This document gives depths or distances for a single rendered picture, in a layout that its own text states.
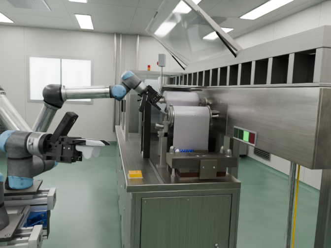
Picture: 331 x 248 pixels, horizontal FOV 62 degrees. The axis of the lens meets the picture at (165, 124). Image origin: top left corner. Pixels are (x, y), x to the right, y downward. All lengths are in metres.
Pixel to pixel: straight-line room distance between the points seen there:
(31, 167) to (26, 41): 6.61
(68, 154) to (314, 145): 0.85
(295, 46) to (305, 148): 0.41
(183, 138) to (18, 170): 1.05
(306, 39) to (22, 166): 1.11
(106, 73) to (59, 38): 1.36
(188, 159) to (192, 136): 0.24
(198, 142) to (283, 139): 0.70
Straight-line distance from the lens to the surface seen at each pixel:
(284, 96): 1.26
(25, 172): 1.03
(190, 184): 1.58
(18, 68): 7.55
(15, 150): 1.02
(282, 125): 1.26
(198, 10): 1.67
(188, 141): 1.78
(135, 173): 1.63
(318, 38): 1.16
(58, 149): 0.92
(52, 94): 1.68
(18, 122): 1.18
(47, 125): 1.86
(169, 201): 1.58
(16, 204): 1.84
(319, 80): 1.13
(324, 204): 1.36
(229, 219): 1.75
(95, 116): 7.28
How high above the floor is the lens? 1.40
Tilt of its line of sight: 7 degrees down
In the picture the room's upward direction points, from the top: 2 degrees clockwise
